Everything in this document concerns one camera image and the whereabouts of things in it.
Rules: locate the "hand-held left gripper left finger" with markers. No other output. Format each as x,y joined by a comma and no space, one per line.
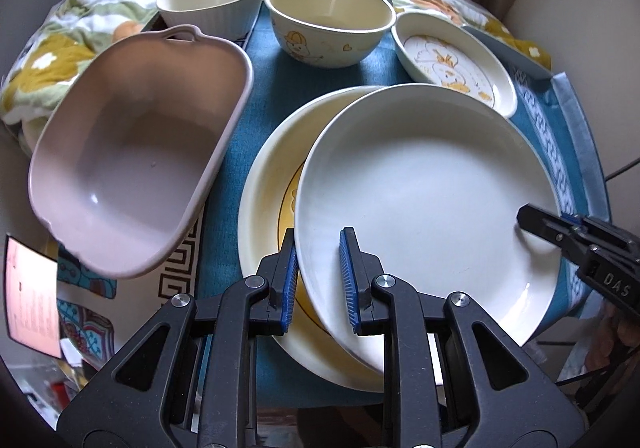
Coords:
289,288

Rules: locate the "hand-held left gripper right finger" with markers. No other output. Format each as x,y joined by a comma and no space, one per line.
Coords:
348,288

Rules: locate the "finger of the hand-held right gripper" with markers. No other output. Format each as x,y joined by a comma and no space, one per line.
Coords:
542,225

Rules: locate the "large white plate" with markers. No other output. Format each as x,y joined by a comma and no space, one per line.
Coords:
425,203

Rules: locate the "pink plastic basin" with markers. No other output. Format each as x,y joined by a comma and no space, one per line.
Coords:
135,152

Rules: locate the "cream duck print bowl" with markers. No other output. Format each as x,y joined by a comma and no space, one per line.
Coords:
320,47

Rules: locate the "person's right hand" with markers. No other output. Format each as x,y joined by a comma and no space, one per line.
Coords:
620,338

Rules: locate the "pale blue rectangular plate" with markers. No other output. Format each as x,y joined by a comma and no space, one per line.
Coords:
510,50

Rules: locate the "small duck print plate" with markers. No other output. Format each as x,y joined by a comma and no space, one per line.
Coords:
450,67

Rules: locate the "blue patterned tablecloth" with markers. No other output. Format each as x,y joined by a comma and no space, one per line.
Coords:
260,72

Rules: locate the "pink paper sheet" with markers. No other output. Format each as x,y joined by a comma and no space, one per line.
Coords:
32,298

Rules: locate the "floral quilted blanket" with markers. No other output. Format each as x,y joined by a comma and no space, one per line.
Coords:
75,27

